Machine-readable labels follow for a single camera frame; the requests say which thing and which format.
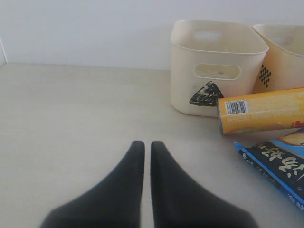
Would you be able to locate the cream bin triangle mark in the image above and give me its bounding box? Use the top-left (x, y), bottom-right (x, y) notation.
top-left (170, 19), bottom-right (268, 117)

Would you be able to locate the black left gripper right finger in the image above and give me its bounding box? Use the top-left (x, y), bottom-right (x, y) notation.
top-left (150, 141), bottom-right (258, 228)

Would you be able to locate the blue instant noodle bag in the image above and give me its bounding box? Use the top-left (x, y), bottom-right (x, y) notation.
top-left (234, 128), bottom-right (304, 211)

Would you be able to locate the yellow Lays chips can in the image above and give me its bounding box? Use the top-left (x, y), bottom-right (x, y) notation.
top-left (217, 88), bottom-right (304, 135)

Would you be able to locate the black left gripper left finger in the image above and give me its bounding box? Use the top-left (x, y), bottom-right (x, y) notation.
top-left (41, 141), bottom-right (145, 228)

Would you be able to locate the cream bin square mark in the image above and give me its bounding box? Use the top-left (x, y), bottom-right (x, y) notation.
top-left (252, 24), bottom-right (304, 93)

